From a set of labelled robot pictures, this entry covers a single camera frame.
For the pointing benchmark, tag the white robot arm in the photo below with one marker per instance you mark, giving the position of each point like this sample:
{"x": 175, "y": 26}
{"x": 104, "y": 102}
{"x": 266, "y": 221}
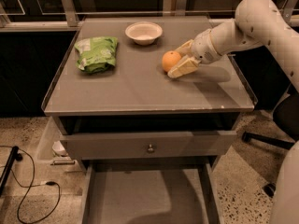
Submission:
{"x": 256, "y": 23}

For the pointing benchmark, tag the grey drawer cabinet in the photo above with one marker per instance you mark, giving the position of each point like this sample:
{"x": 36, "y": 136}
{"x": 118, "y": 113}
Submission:
{"x": 137, "y": 96}

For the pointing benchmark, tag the green chip bag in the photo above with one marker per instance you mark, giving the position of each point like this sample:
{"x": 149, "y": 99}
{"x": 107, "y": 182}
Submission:
{"x": 96, "y": 54}

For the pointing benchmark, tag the metal window rail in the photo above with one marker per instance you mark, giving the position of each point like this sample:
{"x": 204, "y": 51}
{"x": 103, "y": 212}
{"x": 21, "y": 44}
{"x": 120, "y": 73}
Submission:
{"x": 67, "y": 15}

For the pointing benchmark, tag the black bar on floor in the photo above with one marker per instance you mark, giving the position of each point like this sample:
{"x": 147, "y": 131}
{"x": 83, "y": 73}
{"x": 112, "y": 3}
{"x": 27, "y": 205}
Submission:
{"x": 10, "y": 160}

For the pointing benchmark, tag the white paper bowl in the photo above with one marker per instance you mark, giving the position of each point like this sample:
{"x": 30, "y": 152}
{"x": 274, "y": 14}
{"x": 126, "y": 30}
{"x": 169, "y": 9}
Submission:
{"x": 144, "y": 33}

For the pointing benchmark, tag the open grey middle drawer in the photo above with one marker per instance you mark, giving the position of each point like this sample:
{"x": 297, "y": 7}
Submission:
{"x": 150, "y": 194}

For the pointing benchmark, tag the orange fruit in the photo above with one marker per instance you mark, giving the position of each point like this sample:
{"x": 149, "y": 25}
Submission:
{"x": 170, "y": 59}

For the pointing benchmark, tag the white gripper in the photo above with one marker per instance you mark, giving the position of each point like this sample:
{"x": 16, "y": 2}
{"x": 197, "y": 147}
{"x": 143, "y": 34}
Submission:
{"x": 203, "y": 49}

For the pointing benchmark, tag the clear plastic bin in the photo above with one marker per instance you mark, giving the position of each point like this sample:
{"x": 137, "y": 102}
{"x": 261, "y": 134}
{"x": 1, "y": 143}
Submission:
{"x": 49, "y": 149}

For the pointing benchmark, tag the grey top drawer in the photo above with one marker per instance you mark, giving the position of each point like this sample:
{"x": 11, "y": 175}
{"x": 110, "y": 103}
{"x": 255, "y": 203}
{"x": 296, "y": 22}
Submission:
{"x": 107, "y": 146}

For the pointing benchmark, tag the black office chair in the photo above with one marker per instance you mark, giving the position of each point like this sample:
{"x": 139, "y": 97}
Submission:
{"x": 268, "y": 139}

